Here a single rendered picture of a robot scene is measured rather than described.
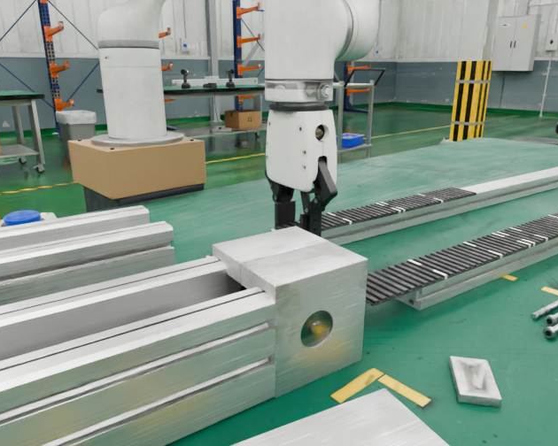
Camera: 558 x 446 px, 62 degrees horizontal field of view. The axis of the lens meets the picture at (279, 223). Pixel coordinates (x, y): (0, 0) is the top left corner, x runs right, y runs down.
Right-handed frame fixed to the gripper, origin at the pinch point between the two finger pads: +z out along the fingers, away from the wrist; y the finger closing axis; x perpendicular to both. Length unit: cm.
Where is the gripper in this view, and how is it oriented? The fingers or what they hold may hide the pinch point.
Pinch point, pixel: (297, 221)
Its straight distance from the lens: 63.5
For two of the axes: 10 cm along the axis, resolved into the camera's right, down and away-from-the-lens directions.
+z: 0.0, 9.5, 3.1
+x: -8.3, 1.8, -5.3
